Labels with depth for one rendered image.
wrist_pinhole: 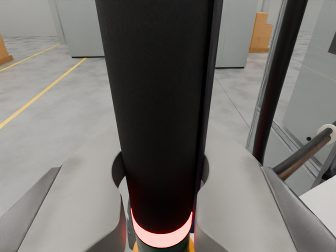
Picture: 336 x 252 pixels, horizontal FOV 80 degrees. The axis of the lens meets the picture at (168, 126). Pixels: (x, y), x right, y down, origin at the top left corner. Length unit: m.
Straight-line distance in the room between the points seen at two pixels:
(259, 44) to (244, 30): 2.52
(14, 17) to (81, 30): 7.23
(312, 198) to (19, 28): 14.34
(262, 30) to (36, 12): 10.96
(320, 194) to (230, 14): 5.38
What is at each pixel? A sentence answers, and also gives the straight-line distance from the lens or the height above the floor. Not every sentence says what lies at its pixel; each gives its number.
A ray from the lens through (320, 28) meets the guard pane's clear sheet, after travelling 1.22.
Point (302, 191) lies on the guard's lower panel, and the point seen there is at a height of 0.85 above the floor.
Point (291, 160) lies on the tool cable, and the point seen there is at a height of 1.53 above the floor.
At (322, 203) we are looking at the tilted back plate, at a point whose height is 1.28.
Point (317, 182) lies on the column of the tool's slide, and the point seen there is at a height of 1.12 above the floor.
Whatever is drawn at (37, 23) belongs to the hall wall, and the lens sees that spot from 13.90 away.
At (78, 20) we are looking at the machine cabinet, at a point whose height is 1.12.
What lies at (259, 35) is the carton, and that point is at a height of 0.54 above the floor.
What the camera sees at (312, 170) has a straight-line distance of 1.20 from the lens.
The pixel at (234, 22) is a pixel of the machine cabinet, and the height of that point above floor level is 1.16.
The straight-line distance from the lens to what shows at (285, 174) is 0.28.
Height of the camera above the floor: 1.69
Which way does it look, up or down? 32 degrees down
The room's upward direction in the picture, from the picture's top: 1 degrees counter-clockwise
